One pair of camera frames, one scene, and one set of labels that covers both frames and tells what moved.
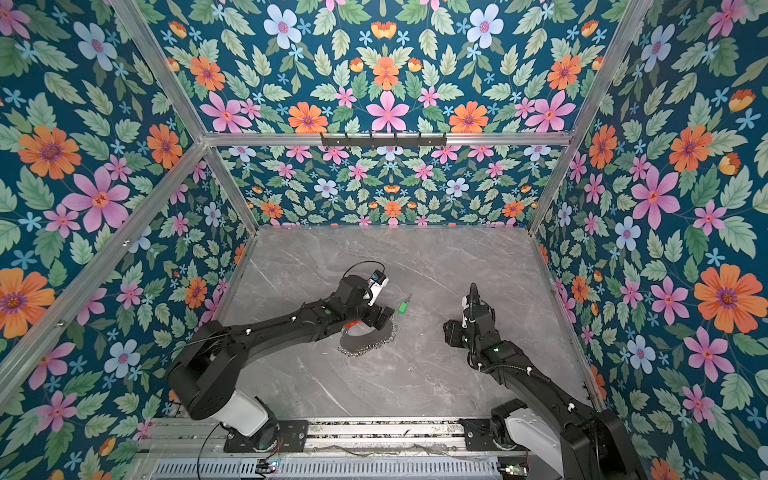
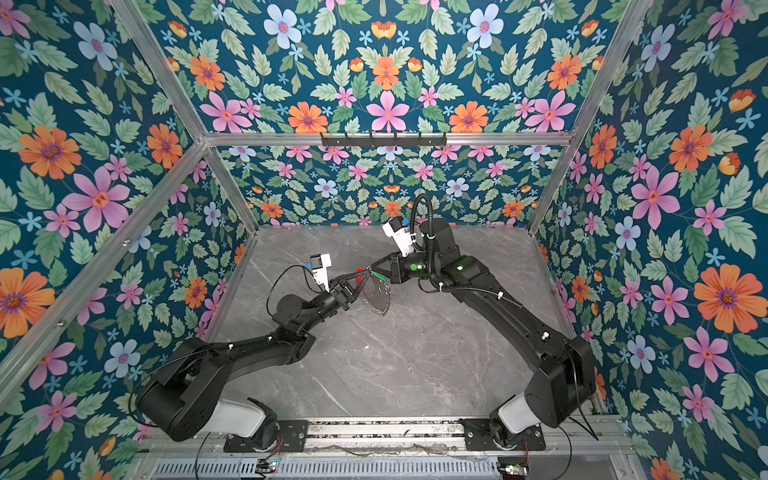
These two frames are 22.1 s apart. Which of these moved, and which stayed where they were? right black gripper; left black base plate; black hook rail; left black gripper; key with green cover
Moved: key with green cover; left black gripper; right black gripper
Stayed: black hook rail; left black base plate
